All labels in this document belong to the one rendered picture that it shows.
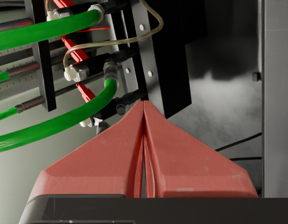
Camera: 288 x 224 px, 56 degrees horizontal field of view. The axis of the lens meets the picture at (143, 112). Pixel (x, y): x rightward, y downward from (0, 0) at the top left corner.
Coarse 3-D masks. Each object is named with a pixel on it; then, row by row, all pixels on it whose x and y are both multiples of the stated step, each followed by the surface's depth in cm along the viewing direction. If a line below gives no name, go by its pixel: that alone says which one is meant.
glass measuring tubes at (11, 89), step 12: (60, 36) 66; (72, 36) 67; (84, 36) 67; (12, 48) 60; (24, 48) 61; (60, 48) 67; (0, 60) 56; (12, 60) 58; (24, 60) 62; (72, 60) 70; (0, 72) 59; (60, 72) 66; (0, 84) 59; (12, 84) 61; (24, 84) 61; (36, 84) 62; (0, 96) 58; (12, 96) 61
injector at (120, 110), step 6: (138, 90) 50; (144, 90) 51; (126, 96) 49; (132, 96) 49; (138, 96) 50; (114, 102) 46; (120, 102) 47; (126, 102) 48; (132, 102) 50; (108, 108) 46; (114, 108) 46; (120, 108) 45; (96, 114) 44; (102, 114) 45; (108, 114) 46; (114, 114) 47; (120, 114) 45; (90, 126) 45
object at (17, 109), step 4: (12, 108) 55; (16, 108) 55; (20, 108) 56; (0, 112) 54; (4, 112) 54; (8, 112) 54; (12, 112) 55; (16, 112) 56; (20, 112) 56; (0, 116) 53; (4, 116) 54; (8, 116) 55
